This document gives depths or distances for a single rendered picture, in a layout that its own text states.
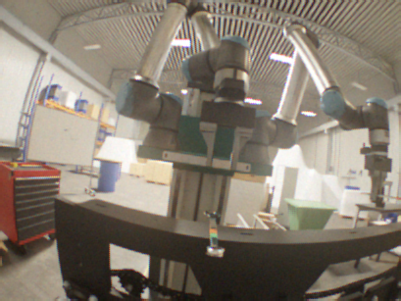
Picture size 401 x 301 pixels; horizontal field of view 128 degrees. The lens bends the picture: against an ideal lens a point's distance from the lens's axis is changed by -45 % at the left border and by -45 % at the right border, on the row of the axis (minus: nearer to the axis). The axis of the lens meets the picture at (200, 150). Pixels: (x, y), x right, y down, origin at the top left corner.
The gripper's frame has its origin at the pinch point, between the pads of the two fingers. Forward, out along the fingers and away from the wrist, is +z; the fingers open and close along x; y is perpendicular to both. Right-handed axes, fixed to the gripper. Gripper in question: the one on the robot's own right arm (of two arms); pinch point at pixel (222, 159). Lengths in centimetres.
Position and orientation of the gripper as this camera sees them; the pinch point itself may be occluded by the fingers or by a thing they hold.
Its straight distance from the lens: 42.8
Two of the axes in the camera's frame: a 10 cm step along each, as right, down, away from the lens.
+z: -1.5, 9.9, -0.7
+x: -9.9, -1.5, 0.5
